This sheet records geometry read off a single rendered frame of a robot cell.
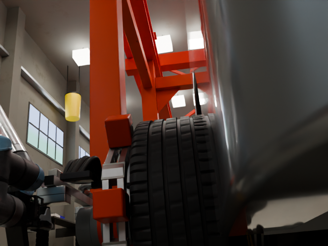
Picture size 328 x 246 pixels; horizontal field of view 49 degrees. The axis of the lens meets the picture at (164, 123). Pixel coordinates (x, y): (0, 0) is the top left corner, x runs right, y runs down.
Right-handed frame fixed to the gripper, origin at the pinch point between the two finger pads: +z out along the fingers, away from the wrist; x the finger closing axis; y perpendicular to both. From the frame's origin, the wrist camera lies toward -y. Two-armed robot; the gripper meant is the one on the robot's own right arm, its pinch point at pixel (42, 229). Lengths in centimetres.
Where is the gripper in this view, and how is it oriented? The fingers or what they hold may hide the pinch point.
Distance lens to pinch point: 115.7
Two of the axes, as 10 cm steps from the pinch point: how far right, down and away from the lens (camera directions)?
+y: -0.8, -9.2, 3.9
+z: 1.0, 3.8, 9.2
